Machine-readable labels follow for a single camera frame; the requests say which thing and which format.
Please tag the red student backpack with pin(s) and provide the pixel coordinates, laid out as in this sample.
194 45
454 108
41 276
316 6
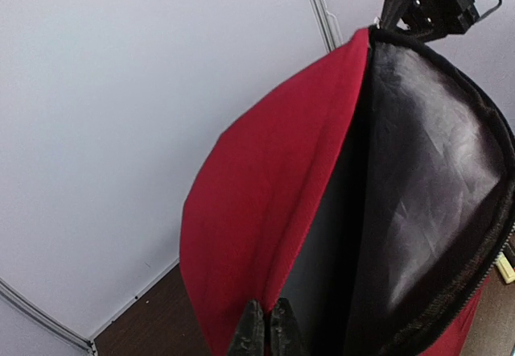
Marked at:
374 190

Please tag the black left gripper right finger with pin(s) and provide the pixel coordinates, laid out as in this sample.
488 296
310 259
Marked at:
285 335

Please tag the left aluminium corner post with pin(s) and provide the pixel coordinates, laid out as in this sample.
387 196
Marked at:
41 318

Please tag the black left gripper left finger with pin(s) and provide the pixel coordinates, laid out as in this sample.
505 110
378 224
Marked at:
250 334

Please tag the yellow highlighter pen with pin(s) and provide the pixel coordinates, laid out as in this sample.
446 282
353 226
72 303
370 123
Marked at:
506 270

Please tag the aluminium corner post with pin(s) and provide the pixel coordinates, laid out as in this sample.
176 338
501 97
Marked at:
328 25
41 318

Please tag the right aluminium corner post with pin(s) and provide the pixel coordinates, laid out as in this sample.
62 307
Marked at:
328 25

